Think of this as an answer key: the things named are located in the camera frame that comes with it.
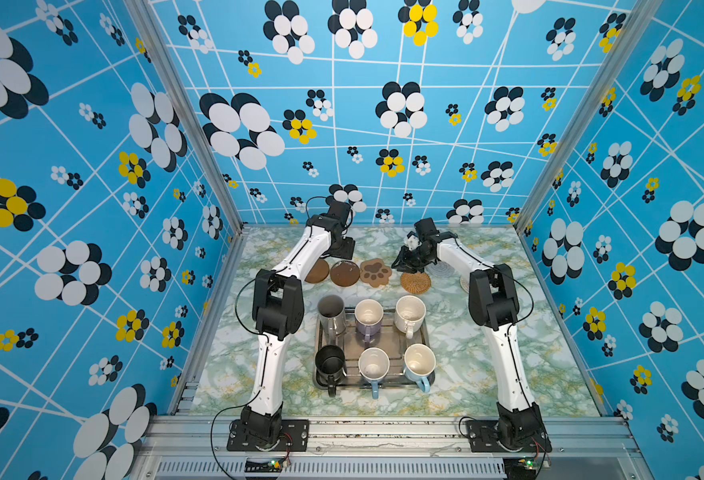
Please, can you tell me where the stainless steel cup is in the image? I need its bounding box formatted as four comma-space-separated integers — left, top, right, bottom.
318, 295, 346, 342

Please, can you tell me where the grey woven round coaster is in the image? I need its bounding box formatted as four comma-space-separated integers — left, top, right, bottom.
428, 263, 456, 278

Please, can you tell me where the aluminium corner post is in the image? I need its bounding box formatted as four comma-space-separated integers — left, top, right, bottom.
125, 0, 243, 237
515, 0, 663, 236

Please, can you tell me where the blue handled cream mug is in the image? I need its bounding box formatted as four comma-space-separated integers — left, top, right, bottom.
403, 344, 437, 393

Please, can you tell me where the metal serving tray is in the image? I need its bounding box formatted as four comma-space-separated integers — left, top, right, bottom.
315, 307, 430, 390

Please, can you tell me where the white ceramic mug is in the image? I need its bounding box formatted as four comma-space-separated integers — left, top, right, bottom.
395, 295, 427, 339

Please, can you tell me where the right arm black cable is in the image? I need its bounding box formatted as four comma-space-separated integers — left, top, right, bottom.
456, 239, 557, 480

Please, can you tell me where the plain brown round coaster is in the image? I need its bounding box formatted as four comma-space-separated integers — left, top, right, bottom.
305, 259, 330, 284

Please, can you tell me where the scratched brown round coaster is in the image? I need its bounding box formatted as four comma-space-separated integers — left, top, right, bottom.
330, 260, 360, 288

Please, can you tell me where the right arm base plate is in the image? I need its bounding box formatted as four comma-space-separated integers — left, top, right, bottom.
461, 419, 553, 455

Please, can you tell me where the rattan wicker round coaster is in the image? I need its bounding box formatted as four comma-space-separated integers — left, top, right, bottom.
400, 273, 432, 295

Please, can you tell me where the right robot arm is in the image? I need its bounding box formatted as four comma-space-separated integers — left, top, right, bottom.
392, 218, 552, 453

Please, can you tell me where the aluminium corner post left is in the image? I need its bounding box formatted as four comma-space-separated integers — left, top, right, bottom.
125, 0, 243, 237

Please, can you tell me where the aluminium corner post right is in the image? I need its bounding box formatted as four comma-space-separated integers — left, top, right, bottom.
515, 0, 663, 236

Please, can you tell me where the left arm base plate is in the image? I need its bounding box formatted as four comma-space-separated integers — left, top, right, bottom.
226, 419, 310, 452

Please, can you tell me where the purple ceramic mug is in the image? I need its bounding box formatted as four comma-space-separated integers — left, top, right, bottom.
354, 299, 384, 344

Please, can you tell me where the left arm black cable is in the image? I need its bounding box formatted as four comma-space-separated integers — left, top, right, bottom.
209, 194, 353, 480

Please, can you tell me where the aluminium front rail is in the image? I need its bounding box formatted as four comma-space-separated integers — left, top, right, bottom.
130, 416, 653, 479

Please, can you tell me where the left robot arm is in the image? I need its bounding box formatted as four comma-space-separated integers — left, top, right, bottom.
240, 200, 355, 448

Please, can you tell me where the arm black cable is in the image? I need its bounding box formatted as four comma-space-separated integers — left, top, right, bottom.
209, 194, 353, 480
456, 239, 557, 480

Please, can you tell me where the paw print cork coaster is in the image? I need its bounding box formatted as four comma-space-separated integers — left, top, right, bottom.
359, 258, 392, 288

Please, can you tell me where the light blue mug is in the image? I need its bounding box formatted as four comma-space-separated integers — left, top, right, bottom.
359, 347, 390, 400

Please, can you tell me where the black mug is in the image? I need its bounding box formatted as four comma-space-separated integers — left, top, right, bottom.
315, 345, 346, 397

